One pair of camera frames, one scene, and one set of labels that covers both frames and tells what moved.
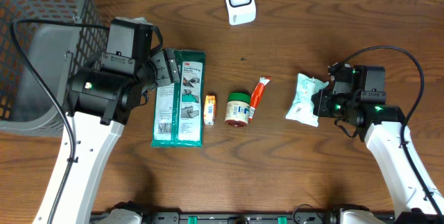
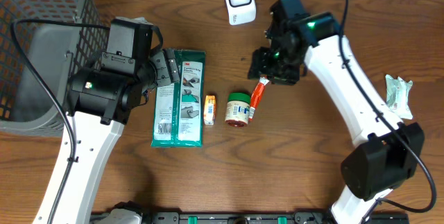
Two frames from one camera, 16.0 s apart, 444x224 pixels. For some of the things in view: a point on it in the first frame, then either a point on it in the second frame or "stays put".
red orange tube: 257,94 stays put
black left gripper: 166,62 stays put
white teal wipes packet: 302,108 → 397,98
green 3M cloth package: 179,107 stays put
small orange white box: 209,109 stays put
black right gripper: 322,107 → 263,63
